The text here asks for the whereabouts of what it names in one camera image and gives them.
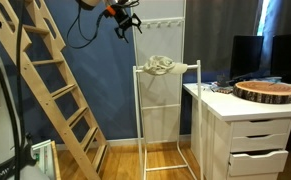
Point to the white box with wooden edge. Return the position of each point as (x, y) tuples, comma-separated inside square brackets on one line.
[(45, 160)]

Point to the small dark cup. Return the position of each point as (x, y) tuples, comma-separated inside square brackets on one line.
[(223, 80)]

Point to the small patterned desk item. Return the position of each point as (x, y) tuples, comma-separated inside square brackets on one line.
[(224, 90)]

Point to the light wooden ladder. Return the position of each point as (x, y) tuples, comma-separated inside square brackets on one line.
[(48, 93)]

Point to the grey-green printed cloth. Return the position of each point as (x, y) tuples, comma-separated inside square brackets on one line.
[(160, 65)]

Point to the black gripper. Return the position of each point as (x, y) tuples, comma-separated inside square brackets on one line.
[(123, 17)]

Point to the white drawer unit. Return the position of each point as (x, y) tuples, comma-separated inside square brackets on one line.
[(218, 143)]

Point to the grey curtain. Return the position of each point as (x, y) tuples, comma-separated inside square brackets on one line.
[(218, 30)]

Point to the round wood slice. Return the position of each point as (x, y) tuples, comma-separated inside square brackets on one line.
[(265, 91)]

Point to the black computer monitor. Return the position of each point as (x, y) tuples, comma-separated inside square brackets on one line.
[(246, 55), (288, 56)]

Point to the white metal clothes rack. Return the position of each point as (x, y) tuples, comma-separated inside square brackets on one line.
[(160, 40)]

